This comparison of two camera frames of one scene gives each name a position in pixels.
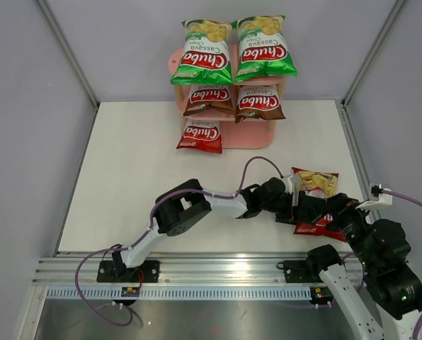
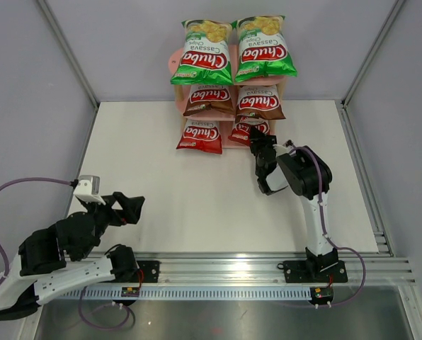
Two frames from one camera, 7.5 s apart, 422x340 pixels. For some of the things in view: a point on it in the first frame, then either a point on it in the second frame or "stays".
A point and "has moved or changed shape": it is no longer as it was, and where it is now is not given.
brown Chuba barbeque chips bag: x=258 y=102 stays
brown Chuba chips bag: x=217 y=98 stays
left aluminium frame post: x=69 y=54 stays
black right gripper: x=315 y=206 to x=258 y=140
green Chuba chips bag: x=205 y=57 stays
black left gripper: x=290 y=213 to x=130 y=212
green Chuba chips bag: x=263 y=49 stays
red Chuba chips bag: x=202 y=135 stays
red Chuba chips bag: x=316 y=183 has moved or changed shape
